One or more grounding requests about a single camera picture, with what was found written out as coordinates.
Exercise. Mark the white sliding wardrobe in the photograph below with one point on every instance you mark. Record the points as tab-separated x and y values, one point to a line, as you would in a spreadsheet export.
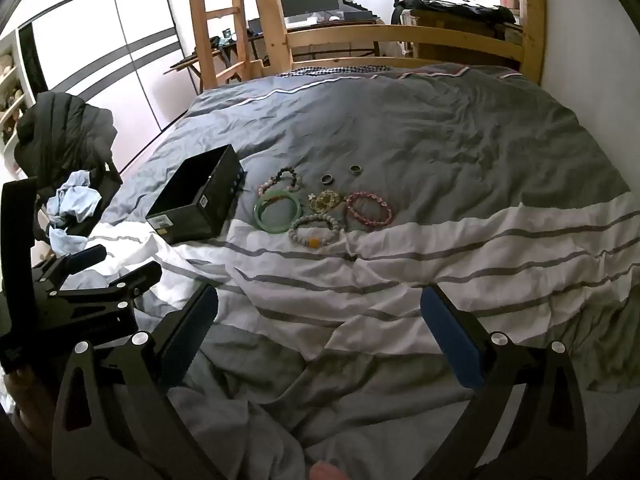
100	35

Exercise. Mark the dark desk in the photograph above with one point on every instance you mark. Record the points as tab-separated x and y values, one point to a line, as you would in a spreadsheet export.
350	22

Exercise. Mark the wooden bed frame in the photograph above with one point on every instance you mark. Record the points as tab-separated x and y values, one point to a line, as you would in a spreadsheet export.
400	35

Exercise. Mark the wooden ladder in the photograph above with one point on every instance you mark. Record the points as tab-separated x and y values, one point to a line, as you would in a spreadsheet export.
200	10

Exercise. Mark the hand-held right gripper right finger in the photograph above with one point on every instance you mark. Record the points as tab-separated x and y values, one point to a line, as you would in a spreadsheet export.
450	330

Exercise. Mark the wooden cabinet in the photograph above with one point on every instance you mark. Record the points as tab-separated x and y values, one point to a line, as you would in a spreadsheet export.
450	19

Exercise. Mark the light blue cloth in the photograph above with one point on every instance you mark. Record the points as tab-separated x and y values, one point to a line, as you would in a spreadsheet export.
75	195

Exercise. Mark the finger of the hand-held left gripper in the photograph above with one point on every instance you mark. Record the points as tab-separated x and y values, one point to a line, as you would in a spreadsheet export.
85	257
130	282

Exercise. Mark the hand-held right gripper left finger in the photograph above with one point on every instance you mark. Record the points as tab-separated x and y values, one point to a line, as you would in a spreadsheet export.
192	330

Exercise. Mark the black keyboard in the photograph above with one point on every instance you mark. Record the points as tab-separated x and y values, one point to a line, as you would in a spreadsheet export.
355	7

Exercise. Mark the person's left hand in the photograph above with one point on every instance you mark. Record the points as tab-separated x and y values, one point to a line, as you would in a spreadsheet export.
25	390

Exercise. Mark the green jade bangle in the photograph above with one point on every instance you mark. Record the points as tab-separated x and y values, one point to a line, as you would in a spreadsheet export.
260	215

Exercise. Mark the wooden folding table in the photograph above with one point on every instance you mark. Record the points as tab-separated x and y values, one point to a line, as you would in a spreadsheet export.
192	60

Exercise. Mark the black clothing pile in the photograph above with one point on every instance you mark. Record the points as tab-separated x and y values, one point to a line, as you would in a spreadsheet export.
450	2

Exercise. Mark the black cardboard box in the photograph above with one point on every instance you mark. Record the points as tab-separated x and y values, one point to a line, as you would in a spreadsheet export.
200	210

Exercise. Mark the black puffer jacket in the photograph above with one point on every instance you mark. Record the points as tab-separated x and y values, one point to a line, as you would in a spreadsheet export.
55	130

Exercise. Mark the grey white striped duvet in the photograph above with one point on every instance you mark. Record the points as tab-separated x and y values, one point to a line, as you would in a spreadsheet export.
450	160

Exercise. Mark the beige plush toy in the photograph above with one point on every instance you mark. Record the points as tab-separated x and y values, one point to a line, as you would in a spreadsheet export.
6	65
12	102

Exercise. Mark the white corner shelf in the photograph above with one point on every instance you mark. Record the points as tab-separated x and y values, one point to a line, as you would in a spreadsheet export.
10	125

